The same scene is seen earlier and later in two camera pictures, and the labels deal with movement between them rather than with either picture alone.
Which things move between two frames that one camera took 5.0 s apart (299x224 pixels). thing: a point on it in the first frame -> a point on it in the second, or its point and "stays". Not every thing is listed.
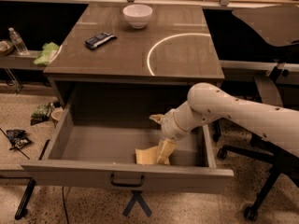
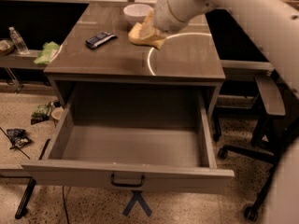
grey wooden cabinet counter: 176,45 stays
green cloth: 48,52 stays
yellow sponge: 147,157 -> 135,36
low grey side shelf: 21,61 stays
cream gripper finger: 166,147 -> 149,29
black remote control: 98,39 stays
